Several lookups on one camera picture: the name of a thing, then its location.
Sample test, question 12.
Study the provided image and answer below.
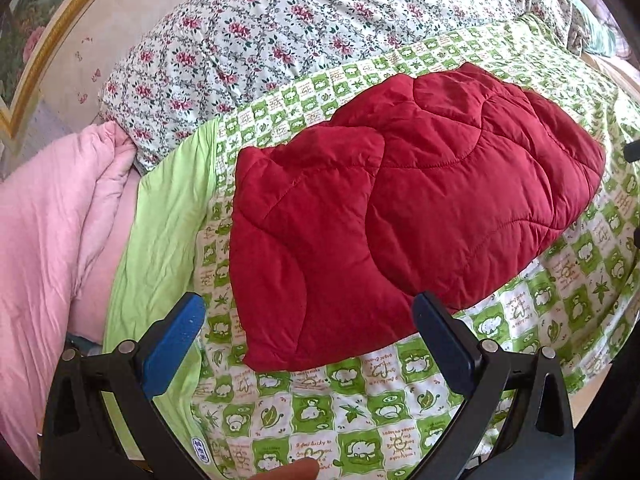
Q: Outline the red quilted jacket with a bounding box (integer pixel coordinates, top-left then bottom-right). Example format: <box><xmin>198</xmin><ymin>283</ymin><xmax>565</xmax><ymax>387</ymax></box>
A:
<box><xmin>228</xmin><ymin>62</ymin><xmax>607</xmax><ymax>373</ymax></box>

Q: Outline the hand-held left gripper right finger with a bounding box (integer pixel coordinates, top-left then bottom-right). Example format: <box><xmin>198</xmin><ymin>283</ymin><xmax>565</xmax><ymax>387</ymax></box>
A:
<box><xmin>411</xmin><ymin>290</ymin><xmax>574</xmax><ymax>480</ymax></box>

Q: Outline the gold framed picture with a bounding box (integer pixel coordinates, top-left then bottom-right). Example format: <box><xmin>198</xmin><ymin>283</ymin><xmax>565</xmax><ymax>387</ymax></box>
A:
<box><xmin>0</xmin><ymin>0</ymin><xmax>137</xmax><ymax>142</ymax></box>

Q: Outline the pink quilt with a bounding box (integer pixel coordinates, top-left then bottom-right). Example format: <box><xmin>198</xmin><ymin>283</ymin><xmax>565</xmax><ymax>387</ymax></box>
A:
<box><xmin>0</xmin><ymin>122</ymin><xmax>140</xmax><ymax>477</ymax></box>

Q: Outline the patterned pillow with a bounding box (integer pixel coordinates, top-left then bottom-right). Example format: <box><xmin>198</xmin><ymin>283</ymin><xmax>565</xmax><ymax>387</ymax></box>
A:
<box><xmin>542</xmin><ymin>0</ymin><xmax>632</xmax><ymax>58</ymax></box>

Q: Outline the floral quilt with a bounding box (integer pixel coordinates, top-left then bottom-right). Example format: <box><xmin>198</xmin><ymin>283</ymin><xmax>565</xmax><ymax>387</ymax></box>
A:
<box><xmin>100</xmin><ymin>0</ymin><xmax>583</xmax><ymax>177</ymax></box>

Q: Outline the green patterned blanket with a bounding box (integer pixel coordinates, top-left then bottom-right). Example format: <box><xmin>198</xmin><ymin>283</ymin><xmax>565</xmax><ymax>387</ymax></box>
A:
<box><xmin>102</xmin><ymin>12</ymin><xmax>640</xmax><ymax>480</ymax></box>

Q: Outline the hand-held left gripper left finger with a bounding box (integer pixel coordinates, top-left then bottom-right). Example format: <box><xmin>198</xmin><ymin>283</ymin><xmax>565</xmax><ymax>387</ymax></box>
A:
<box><xmin>41</xmin><ymin>291</ymin><xmax>207</xmax><ymax>480</ymax></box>

